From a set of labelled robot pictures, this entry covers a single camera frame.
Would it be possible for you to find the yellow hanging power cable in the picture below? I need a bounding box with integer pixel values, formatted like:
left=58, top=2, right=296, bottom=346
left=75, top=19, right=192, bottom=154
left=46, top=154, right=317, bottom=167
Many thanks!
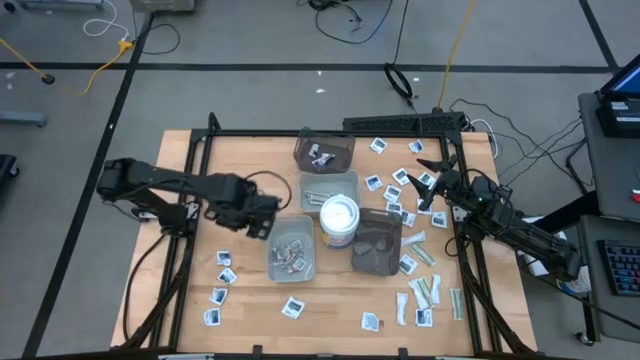
left=436, top=0, right=477, bottom=112

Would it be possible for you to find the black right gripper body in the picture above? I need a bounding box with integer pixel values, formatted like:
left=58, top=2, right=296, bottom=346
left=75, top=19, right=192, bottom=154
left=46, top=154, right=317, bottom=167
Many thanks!
left=419, top=153, right=471, bottom=212

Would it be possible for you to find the coiled black cable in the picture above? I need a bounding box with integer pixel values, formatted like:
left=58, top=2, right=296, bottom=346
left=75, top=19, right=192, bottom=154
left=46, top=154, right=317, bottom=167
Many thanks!
left=382, top=0, right=416, bottom=109

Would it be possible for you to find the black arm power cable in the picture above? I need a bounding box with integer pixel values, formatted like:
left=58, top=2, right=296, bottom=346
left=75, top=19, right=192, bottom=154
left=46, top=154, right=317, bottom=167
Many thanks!
left=121, top=230, right=171, bottom=344

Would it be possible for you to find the black laptop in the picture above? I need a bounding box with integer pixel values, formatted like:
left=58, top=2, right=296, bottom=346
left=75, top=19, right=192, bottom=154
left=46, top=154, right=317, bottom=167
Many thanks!
left=596, top=63, right=640, bottom=140

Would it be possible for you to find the white floor cable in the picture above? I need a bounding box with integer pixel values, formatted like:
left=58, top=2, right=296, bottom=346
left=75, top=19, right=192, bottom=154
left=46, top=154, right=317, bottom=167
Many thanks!
left=81, top=0, right=132, bottom=43

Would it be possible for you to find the black cable bundle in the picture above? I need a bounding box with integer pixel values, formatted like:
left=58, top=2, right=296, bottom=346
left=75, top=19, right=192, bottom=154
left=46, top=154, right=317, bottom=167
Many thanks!
left=448, top=97, right=599, bottom=195

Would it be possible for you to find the yellow floor extension cable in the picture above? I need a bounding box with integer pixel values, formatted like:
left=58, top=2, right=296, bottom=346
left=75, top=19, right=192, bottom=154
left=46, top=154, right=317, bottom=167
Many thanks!
left=49, top=39, right=136, bottom=97

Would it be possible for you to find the wipes tub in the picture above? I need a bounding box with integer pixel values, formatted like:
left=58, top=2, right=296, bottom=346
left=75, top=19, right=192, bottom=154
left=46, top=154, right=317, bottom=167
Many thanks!
left=556, top=267, right=594, bottom=296

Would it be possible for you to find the grey desk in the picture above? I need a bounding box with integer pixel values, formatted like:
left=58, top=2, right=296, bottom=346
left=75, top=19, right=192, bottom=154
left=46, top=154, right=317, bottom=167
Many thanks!
left=576, top=214, right=640, bottom=345

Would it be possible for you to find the Lysol disinfecting wipes canister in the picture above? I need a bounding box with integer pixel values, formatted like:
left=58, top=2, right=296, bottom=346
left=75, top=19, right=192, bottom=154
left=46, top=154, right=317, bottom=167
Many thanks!
left=318, top=193, right=361, bottom=250

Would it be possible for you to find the black floor cable tangle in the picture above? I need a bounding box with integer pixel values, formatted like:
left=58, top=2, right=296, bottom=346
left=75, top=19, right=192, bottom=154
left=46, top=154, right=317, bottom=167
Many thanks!
left=297, top=0, right=396, bottom=46

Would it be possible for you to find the dark translucent plastic bin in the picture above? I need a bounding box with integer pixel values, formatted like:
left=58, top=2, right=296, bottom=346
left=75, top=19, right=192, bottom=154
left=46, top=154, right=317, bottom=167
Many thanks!
left=293, top=127, right=357, bottom=175
left=350, top=207, right=404, bottom=277

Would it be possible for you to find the grey cart top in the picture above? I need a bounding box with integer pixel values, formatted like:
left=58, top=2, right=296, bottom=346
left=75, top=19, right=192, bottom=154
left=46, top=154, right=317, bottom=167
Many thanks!
left=577, top=91, right=640, bottom=222

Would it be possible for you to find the black keyboard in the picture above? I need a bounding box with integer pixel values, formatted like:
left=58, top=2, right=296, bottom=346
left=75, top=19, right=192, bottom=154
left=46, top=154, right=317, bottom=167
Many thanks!
left=596, top=238, right=640, bottom=298

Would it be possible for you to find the thin black floor cable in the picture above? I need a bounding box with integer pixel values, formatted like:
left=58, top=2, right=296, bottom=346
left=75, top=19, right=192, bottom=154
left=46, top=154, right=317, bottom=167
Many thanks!
left=133, top=13, right=182, bottom=56

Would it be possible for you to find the black desk leg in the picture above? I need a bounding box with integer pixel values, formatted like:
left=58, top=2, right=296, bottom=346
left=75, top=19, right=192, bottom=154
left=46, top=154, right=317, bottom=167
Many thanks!
left=529, top=191, right=601, bottom=236

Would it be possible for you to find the light grey plastic bin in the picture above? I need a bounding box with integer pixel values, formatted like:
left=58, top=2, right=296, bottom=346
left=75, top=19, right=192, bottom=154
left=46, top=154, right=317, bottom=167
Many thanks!
left=298, top=169, right=362, bottom=217
left=265, top=214, right=318, bottom=284

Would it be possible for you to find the grey equipment rail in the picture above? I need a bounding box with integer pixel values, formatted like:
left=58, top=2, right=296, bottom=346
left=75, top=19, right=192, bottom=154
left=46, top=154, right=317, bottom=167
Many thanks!
left=16, top=0, right=105, bottom=12

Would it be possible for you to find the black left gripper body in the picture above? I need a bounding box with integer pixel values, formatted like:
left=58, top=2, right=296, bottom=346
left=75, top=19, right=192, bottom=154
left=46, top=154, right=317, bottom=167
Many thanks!
left=227, top=179, right=282, bottom=241

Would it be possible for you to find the grey metal bar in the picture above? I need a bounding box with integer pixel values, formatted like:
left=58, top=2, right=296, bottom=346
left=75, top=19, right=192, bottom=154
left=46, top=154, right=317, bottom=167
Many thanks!
left=0, top=109, right=49, bottom=128

